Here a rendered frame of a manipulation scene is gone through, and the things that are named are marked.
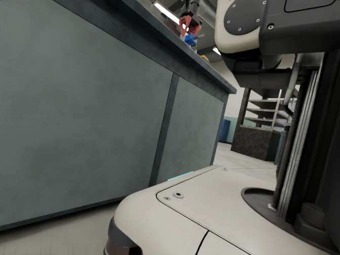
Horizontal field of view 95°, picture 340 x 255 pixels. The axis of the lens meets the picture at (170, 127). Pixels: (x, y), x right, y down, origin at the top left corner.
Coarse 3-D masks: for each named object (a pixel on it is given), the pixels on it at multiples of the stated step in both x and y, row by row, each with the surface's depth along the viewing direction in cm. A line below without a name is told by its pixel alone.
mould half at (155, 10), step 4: (152, 4) 64; (152, 8) 64; (156, 8) 65; (152, 12) 64; (156, 12) 66; (160, 12) 67; (156, 16) 66; (160, 16) 67; (160, 20) 68; (164, 20) 69; (168, 20) 71; (168, 24) 71; (172, 24) 73; (172, 28) 73; (176, 32) 76
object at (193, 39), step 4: (180, 36) 75; (184, 36) 73; (188, 36) 71; (192, 36) 70; (196, 36) 70; (200, 36) 68; (184, 40) 73; (188, 40) 72; (192, 40) 71; (196, 40) 72; (188, 44) 75; (192, 44) 74
